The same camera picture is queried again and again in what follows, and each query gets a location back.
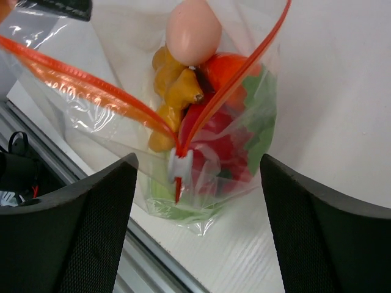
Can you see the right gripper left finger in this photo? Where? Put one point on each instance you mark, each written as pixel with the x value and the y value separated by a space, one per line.
pixel 71 239

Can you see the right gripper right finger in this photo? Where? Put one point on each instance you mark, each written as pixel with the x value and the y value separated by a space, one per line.
pixel 325 241

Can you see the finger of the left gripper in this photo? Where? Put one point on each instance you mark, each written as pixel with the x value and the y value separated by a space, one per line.
pixel 78 9

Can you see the green cabbage toy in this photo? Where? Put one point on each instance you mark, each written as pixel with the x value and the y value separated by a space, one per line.
pixel 161 203

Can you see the pink peach toy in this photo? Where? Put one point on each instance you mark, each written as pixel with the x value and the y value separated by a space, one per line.
pixel 193 32

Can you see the yellow ginger root toy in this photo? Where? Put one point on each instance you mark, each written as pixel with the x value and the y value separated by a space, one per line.
pixel 178 87

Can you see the clear orange zip top bag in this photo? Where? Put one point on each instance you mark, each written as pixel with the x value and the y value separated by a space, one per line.
pixel 113 110

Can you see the red bell pepper toy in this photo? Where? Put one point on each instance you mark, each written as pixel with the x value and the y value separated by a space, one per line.
pixel 220 159

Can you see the orange carrot toy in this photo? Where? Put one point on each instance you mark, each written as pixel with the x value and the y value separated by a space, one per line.
pixel 253 102

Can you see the aluminium mounting rail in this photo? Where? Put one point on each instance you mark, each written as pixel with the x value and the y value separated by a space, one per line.
pixel 144 266

